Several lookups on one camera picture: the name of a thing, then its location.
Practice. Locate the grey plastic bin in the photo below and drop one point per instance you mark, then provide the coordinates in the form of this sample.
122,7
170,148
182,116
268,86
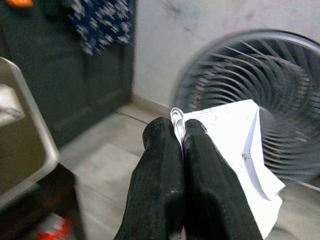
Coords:
25,150

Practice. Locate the white paper sheet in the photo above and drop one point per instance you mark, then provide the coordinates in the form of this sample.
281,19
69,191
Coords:
230,130

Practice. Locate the dark panelled door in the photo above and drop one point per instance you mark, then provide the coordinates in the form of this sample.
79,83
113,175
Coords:
62,87

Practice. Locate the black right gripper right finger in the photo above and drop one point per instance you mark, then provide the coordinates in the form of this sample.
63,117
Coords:
207,187

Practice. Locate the red white package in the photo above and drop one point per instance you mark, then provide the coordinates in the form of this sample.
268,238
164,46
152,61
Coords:
55,227

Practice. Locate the blue white patterned cloth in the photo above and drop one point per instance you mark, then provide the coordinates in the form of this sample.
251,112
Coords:
100,25

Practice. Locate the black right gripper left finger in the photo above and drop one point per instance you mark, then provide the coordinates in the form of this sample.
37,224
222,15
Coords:
155,162

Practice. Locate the black round fan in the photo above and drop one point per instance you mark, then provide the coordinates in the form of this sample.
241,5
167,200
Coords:
275,75

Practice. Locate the orange object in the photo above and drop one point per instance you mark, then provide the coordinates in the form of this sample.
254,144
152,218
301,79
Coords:
18,2

